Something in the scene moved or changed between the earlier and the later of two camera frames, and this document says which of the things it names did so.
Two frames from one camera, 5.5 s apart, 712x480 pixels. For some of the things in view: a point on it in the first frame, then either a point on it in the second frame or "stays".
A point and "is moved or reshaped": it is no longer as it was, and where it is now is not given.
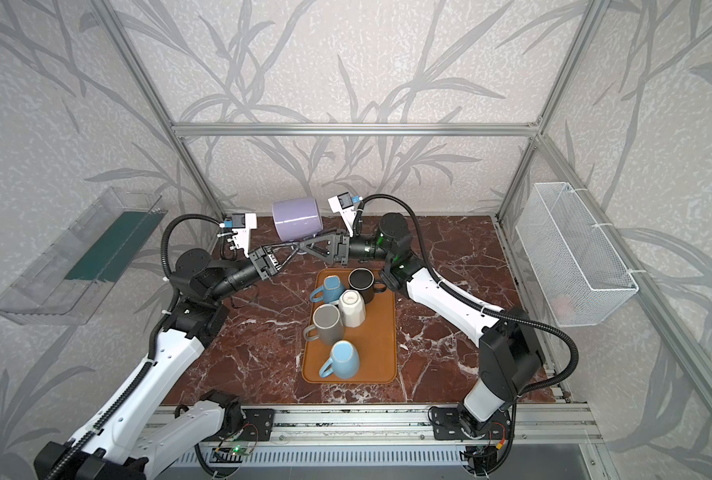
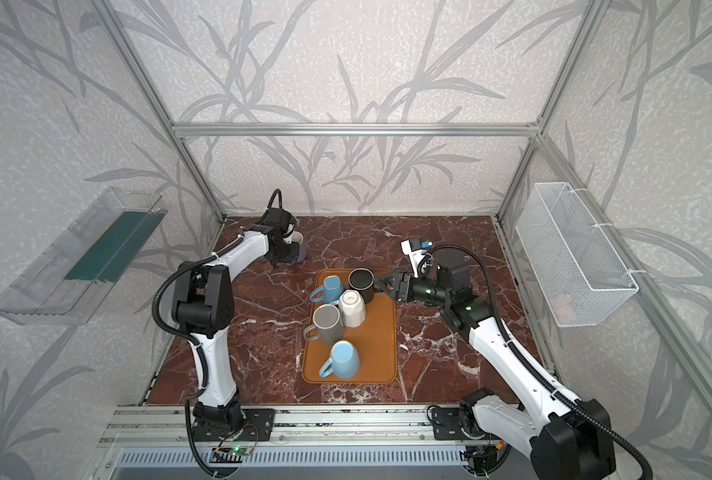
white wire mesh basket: x=577 y=274 stays
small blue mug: x=329 y=292 stays
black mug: x=362 y=279 stays
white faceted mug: x=352 y=308 stays
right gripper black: x=341 y=245 → x=400 y=285
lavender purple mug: x=296 y=219 is moved or reshaped
